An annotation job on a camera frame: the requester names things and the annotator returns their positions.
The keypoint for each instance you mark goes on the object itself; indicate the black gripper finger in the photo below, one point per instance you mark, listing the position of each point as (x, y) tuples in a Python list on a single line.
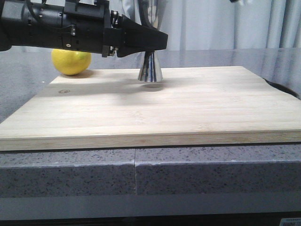
[(137, 38)]

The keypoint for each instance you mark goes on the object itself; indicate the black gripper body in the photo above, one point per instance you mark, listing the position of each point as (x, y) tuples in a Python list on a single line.
[(86, 26)]

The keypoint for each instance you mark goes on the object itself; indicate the steel double jigger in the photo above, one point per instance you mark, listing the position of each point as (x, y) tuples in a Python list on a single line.
[(149, 16)]

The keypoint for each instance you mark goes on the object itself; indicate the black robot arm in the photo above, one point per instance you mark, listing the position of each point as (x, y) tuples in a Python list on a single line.
[(26, 23)]

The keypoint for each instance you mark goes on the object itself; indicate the yellow lemon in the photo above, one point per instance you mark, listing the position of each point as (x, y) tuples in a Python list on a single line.
[(70, 62)]

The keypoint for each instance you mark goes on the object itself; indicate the grey curtain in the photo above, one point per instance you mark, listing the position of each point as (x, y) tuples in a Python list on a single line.
[(220, 24)]

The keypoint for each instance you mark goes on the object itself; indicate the light wooden cutting board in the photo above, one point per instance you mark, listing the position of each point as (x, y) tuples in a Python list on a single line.
[(192, 106)]

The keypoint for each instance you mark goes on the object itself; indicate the black round object behind board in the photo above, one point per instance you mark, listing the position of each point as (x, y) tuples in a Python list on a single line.
[(283, 89)]

